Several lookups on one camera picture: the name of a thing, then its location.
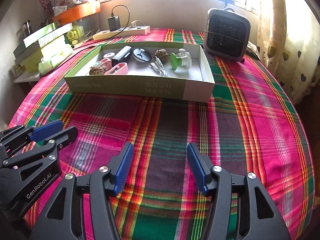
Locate brown walnut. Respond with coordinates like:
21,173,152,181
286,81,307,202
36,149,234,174
155,49,169,63
89,66,106,75

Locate pink clip with teal oval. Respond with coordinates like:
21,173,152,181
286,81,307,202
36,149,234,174
90,58,112,70

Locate pink curved hook clip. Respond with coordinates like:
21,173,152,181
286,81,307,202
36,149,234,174
104,62,129,75

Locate white round container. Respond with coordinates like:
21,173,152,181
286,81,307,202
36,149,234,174
103,52,115,59

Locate black round mouse device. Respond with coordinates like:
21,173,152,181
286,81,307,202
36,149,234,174
133,48,152,63

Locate white small hook knob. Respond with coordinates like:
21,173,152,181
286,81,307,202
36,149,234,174
177,48,186,57

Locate green tissue pack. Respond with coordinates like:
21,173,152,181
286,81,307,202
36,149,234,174
38,51,73,76

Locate black rectangular light device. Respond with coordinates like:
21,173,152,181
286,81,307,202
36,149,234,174
112,46,132,67

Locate stacked green white boxes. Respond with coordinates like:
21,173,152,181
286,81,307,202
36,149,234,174
13,23,73,73

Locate green white cardboard box tray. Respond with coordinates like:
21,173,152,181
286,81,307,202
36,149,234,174
65,41,215,103

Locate black charger adapter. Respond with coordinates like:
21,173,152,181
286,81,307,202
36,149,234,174
107,13,121,31

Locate white power strip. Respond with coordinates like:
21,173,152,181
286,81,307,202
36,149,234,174
93,25,151,41

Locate white mug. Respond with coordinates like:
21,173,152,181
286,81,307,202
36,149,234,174
53,5,68,17

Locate white plug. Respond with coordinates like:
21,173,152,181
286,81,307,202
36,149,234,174
130,20,145,28

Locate orange tray shelf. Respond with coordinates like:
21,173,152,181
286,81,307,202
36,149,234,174
53,1,101,25

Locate grey black small heater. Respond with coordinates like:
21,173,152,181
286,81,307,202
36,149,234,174
203,8,251,62

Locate heart pattern curtain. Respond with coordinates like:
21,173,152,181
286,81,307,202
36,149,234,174
257,0,319,104

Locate black window hook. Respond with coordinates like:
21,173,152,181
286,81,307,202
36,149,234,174
223,0,235,9

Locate black charger cable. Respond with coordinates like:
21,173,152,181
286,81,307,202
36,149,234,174
75,4,131,48

